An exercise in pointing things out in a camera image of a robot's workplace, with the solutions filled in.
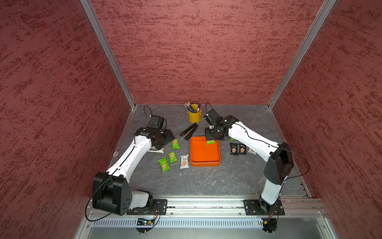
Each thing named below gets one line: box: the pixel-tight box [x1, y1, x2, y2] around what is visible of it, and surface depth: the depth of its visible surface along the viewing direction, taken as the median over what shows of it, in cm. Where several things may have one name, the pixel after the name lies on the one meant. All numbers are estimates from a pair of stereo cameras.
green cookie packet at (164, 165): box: [157, 156, 171, 173], surface depth 89 cm
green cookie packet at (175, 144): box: [171, 138, 181, 150], surface depth 99 cm
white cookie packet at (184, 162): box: [180, 153, 190, 169], surface depth 91 cm
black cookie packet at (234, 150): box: [229, 142, 239, 156], surface depth 96 cm
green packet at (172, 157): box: [167, 151, 179, 165], surface depth 92 cm
